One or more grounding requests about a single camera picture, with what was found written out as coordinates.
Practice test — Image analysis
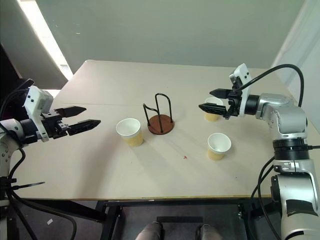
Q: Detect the black cable tie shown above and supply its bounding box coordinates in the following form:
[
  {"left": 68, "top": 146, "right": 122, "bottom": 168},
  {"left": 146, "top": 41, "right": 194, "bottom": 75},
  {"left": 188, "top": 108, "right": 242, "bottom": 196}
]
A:
[{"left": 10, "top": 181, "right": 46, "bottom": 190}]

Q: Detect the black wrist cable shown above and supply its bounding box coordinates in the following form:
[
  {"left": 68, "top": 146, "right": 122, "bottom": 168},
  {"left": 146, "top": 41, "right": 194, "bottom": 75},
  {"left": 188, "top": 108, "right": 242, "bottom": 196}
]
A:
[
  {"left": 234, "top": 63, "right": 306, "bottom": 109},
  {"left": 0, "top": 79, "right": 35, "bottom": 114}
]

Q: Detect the wire cup holder wooden base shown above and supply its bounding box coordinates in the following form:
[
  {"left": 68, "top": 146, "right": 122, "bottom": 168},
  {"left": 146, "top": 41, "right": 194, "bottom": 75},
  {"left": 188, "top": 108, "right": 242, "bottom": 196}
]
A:
[{"left": 142, "top": 92, "right": 175, "bottom": 136}]

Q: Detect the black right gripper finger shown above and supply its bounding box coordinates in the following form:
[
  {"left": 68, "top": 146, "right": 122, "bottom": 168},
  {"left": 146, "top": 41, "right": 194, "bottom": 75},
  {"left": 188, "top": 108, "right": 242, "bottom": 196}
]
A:
[
  {"left": 198, "top": 102, "right": 228, "bottom": 117},
  {"left": 209, "top": 87, "right": 235, "bottom": 100}
]

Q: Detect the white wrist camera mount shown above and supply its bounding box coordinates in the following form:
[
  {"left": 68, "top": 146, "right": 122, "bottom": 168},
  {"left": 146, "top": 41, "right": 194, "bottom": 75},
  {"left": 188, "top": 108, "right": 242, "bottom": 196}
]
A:
[
  {"left": 23, "top": 85, "right": 54, "bottom": 143},
  {"left": 228, "top": 62, "right": 252, "bottom": 118}
]

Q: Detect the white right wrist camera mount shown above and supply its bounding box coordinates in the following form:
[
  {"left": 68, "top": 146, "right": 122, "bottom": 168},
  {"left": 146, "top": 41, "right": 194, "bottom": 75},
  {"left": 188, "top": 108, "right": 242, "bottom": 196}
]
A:
[{"left": 228, "top": 62, "right": 252, "bottom": 118}]

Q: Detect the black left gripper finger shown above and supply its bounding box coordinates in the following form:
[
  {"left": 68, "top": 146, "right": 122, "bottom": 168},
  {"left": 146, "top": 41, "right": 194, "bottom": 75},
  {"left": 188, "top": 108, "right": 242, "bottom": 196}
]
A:
[
  {"left": 66, "top": 119, "right": 102, "bottom": 137},
  {"left": 54, "top": 105, "right": 87, "bottom": 119}
]

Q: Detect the dark partition panel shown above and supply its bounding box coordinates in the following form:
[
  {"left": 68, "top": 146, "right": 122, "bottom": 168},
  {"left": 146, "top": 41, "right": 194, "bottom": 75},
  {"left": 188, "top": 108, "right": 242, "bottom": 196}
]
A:
[{"left": 0, "top": 41, "right": 70, "bottom": 106}]

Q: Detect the grey rounded shape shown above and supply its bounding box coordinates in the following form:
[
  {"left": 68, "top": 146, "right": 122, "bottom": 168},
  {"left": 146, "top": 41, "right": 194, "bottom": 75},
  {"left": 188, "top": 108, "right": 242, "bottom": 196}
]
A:
[
  {"left": 195, "top": 223, "right": 221, "bottom": 240},
  {"left": 135, "top": 222, "right": 165, "bottom": 240}
]

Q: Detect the black cable under right arm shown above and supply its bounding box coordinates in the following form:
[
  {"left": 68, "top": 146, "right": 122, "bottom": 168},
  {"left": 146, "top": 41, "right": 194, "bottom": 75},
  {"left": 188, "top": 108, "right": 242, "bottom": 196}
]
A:
[{"left": 250, "top": 155, "right": 282, "bottom": 240}]

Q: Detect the black metal table frame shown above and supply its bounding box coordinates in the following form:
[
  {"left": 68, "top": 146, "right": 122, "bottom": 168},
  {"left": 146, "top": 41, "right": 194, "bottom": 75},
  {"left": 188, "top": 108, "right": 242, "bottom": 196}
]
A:
[{"left": 14, "top": 196, "right": 274, "bottom": 240}]

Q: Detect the yellow white paper cup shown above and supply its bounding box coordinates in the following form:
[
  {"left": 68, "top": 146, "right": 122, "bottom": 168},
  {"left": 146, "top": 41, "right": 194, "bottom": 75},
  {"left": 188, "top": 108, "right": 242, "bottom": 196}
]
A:
[
  {"left": 203, "top": 97, "right": 224, "bottom": 123},
  {"left": 115, "top": 117, "right": 145, "bottom": 148},
  {"left": 206, "top": 132, "right": 232, "bottom": 162}
]

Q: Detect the black cable under left arm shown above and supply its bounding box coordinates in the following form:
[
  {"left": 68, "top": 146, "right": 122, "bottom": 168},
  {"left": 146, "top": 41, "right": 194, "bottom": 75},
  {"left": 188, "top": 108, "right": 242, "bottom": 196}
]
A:
[{"left": 4, "top": 147, "right": 77, "bottom": 240}]

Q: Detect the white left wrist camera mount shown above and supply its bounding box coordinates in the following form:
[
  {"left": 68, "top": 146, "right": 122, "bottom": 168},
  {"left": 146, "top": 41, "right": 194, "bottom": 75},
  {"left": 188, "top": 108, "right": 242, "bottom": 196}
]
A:
[{"left": 23, "top": 85, "right": 54, "bottom": 143}]

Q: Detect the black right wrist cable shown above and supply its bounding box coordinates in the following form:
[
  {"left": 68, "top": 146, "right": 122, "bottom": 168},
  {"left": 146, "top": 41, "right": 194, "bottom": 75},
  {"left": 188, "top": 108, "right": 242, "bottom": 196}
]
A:
[{"left": 234, "top": 63, "right": 306, "bottom": 109}]

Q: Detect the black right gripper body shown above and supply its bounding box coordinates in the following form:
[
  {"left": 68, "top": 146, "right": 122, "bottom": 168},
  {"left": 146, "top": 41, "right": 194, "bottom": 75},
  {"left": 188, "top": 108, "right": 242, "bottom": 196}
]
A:
[{"left": 223, "top": 88, "right": 245, "bottom": 120}]

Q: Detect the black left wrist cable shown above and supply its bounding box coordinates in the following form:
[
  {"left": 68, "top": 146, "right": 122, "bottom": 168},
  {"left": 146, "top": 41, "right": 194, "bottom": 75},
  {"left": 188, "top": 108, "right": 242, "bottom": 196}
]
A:
[{"left": 0, "top": 79, "right": 35, "bottom": 114}]

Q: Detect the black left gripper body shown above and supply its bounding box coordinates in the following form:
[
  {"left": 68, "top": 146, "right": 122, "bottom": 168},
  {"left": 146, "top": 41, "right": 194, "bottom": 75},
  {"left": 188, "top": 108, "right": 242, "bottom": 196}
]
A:
[{"left": 40, "top": 109, "right": 72, "bottom": 140}]

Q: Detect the black cable under arm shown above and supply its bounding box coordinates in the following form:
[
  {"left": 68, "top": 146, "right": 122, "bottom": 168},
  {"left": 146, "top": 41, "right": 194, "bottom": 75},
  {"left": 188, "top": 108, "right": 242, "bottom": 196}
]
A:
[
  {"left": 4, "top": 147, "right": 77, "bottom": 240},
  {"left": 250, "top": 155, "right": 282, "bottom": 240}
]

